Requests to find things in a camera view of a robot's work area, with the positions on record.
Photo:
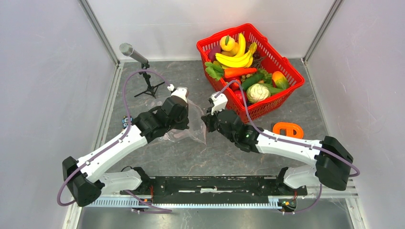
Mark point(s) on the green cucumber toy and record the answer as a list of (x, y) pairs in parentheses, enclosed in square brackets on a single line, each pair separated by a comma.
[(251, 80)]

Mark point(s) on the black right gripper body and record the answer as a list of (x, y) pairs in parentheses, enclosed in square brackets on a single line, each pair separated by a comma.
[(228, 135)]

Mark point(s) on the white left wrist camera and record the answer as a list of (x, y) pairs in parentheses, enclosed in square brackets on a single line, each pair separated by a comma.
[(180, 92)]

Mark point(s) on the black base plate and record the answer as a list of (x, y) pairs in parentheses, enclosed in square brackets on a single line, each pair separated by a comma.
[(215, 189)]

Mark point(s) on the green leaf vegetable toy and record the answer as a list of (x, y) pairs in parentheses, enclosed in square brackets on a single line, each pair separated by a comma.
[(272, 90)]

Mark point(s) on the red tomato toy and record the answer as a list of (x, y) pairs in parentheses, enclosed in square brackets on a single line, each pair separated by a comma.
[(241, 96)]

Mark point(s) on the yellow banana bunch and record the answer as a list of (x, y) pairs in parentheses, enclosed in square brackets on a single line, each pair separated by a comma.
[(240, 56)]

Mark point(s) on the grey microphone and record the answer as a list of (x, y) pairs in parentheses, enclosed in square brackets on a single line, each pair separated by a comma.
[(128, 50)]

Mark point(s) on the eight ball sticker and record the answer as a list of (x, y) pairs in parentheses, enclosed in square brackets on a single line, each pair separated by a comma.
[(126, 121)]

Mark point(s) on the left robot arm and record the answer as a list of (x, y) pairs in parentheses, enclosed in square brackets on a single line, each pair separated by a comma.
[(82, 176)]

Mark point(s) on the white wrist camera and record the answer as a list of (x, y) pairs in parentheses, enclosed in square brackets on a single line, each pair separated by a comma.
[(218, 102), (180, 92)]

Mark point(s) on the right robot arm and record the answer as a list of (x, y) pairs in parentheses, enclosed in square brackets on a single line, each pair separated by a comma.
[(325, 161)]

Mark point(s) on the purple sweet potato toy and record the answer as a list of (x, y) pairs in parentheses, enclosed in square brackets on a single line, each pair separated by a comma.
[(211, 54)]

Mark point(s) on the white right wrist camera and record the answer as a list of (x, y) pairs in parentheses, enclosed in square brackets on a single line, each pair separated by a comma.
[(218, 102)]

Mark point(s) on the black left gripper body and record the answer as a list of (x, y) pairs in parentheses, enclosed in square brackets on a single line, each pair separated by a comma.
[(180, 123)]

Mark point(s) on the clear pink zip top bag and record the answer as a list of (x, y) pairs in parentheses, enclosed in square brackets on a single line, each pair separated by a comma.
[(196, 130)]

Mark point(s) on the red pepper toy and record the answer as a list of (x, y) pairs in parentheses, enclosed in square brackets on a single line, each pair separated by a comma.
[(233, 83)]

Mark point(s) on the black microphone tripod stand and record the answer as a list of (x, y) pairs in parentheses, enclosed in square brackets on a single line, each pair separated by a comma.
[(151, 89)]

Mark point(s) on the orange carrot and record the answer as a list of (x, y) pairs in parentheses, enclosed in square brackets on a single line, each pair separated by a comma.
[(236, 72)]

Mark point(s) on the mango toy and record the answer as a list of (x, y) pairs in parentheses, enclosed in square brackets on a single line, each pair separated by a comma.
[(279, 80)]

